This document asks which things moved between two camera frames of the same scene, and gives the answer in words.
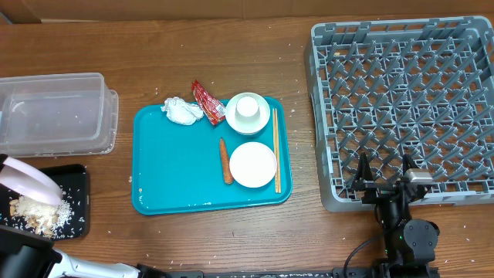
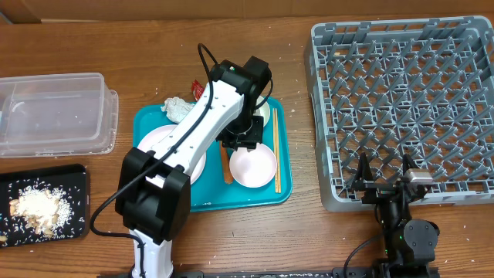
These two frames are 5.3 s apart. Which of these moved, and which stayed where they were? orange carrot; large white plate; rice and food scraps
Moved: large white plate
Stayed: orange carrot; rice and food scraps
